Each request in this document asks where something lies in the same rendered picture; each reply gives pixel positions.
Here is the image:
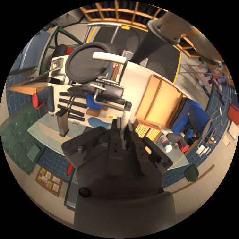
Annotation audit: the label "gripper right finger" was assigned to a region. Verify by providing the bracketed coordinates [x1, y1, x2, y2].
[124, 120, 174, 178]

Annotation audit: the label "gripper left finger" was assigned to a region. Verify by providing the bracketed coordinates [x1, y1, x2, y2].
[61, 118, 124, 177]

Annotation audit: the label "grey metal rack with skates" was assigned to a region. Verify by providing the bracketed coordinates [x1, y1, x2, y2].
[179, 62, 234, 107]

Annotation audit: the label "box of yellow cards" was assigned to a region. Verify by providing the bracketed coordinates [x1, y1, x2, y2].
[134, 119, 163, 143]

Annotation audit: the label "white bottle with blue label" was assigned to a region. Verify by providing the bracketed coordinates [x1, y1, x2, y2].
[159, 132, 174, 153]

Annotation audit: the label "blue insole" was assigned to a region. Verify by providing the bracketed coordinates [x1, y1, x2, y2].
[87, 116, 113, 129]

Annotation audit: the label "clear glass screen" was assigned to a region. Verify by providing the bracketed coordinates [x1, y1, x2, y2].
[27, 111, 189, 171]

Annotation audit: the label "pale green panel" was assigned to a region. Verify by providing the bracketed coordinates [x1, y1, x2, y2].
[26, 144, 41, 162]

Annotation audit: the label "cork notice board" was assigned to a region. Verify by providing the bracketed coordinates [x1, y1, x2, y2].
[35, 165, 63, 198]

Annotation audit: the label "green bin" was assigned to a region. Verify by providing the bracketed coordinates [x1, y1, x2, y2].
[184, 164, 199, 182]

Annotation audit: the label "green lockers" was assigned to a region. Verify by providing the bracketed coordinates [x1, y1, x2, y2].
[0, 105, 47, 176]

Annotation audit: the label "dark grey cylinder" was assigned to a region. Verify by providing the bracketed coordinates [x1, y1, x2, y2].
[46, 77, 66, 86]

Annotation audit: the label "orange wooden plank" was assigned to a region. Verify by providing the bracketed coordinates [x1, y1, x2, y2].
[9, 82, 48, 94]

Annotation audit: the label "small grey tray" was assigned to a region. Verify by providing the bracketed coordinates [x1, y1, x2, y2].
[49, 56, 65, 76]

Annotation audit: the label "white curved bar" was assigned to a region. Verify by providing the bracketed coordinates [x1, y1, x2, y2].
[92, 51, 128, 65]

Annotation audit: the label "beige notice board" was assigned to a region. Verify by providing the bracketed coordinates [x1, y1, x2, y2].
[227, 120, 239, 140]

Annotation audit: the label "black red cylinder device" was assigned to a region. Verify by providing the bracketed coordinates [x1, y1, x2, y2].
[52, 43, 76, 58]

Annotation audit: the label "black mat with yellow border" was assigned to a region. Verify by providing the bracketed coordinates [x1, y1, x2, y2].
[86, 25, 183, 85]

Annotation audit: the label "red bin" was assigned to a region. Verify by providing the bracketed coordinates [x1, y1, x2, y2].
[227, 104, 239, 126]

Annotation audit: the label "blue grey slab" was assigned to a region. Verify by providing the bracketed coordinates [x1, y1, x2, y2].
[10, 30, 51, 75]

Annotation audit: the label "wooden shelf unit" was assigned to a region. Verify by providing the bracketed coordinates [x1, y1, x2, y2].
[79, 0, 205, 59]

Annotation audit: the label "black rectangular post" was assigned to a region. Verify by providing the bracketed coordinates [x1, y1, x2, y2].
[55, 109, 70, 137]

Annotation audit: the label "wooden wall rail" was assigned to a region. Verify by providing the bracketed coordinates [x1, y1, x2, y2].
[171, 164, 216, 194]

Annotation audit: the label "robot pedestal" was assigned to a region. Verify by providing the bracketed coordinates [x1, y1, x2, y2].
[122, 28, 169, 67]

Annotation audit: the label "green metal frame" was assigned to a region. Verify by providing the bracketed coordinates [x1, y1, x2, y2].
[39, 25, 85, 76]

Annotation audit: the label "black cable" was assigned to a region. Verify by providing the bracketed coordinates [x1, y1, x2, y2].
[53, 29, 61, 50]

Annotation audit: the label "silver metal rail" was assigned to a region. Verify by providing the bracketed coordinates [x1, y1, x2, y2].
[83, 22, 122, 44]

